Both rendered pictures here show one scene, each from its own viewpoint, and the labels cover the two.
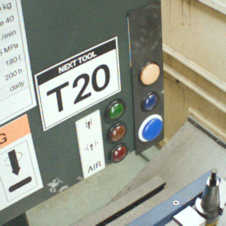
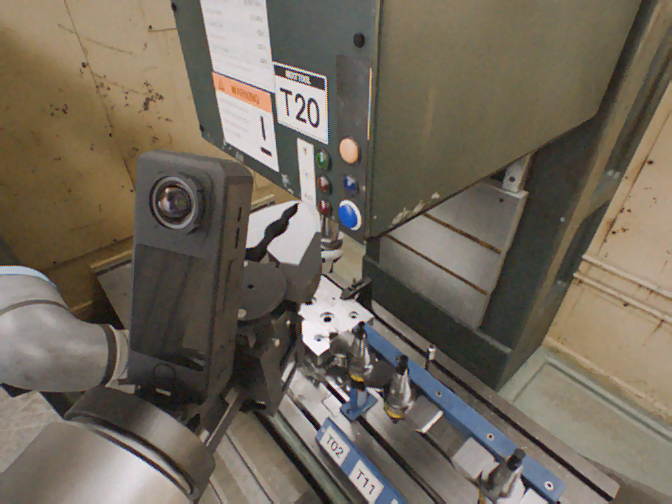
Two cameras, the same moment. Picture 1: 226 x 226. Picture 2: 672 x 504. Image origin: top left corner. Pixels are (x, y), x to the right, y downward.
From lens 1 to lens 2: 64 cm
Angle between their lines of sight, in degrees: 63
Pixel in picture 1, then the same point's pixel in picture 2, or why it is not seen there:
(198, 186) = (527, 465)
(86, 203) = (580, 442)
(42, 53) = (277, 45)
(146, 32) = (351, 95)
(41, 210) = (546, 397)
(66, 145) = (292, 154)
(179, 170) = not seen: outside the picture
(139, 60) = (343, 126)
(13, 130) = (262, 99)
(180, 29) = not seen: outside the picture
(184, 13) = not seen: outside the picture
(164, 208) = (477, 423)
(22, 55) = (264, 33)
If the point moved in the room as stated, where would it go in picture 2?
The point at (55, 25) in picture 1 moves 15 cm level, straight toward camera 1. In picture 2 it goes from (284, 20) to (131, 27)
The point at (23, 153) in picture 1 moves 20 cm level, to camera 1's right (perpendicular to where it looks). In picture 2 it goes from (267, 127) to (260, 202)
